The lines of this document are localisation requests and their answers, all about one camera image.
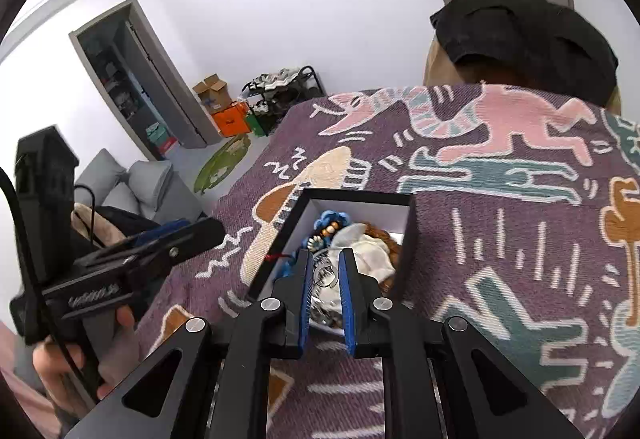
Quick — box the black cloth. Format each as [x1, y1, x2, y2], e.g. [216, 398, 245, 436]
[430, 0, 621, 108]

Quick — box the teal box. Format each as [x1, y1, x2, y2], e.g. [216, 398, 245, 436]
[145, 123, 177, 156]

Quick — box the white cloth pouch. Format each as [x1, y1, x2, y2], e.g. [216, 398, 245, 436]
[327, 224, 396, 286]

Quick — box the black jewelry box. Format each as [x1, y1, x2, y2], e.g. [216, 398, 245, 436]
[247, 188, 418, 336]

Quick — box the green rug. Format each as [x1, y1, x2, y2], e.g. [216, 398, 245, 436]
[194, 134, 252, 195]

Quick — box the beige cloth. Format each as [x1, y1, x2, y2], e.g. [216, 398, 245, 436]
[70, 202, 126, 246]

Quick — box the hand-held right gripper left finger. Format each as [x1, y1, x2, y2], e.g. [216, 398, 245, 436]
[65, 248, 316, 439]

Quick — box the cardboard box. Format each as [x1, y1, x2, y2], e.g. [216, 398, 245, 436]
[192, 74, 234, 115]

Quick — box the grey sofa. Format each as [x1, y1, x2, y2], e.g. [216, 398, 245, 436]
[72, 148, 206, 231]

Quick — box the black garment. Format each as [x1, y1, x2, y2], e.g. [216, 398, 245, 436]
[92, 204, 162, 246]

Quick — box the grey wall cabinet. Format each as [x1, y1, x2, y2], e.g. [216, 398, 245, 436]
[69, 0, 209, 163]

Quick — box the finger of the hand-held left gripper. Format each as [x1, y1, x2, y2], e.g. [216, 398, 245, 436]
[126, 218, 192, 245]
[75, 217, 227, 271]

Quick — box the person's left forearm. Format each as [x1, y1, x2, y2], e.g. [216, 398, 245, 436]
[0, 321, 62, 439]

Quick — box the black cable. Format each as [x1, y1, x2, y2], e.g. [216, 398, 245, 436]
[0, 166, 99, 408]

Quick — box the person's left hand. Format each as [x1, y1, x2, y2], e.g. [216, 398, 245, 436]
[32, 306, 138, 413]

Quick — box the silver bracelet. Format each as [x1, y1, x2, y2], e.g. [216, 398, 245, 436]
[309, 258, 347, 331]

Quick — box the black shoe rack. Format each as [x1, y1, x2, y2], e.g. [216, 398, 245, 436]
[241, 66, 326, 136]

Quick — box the green bag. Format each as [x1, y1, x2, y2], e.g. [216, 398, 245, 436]
[244, 112, 267, 138]

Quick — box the printed purple blanket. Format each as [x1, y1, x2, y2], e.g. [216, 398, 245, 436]
[135, 84, 640, 439]

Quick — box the brown bead bracelet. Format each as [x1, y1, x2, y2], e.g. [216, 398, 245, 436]
[362, 220, 404, 296]

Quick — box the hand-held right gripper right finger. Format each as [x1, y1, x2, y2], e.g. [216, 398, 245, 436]
[336, 247, 586, 439]

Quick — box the blue beaded bracelet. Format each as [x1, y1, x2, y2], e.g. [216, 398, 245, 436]
[272, 210, 352, 278]

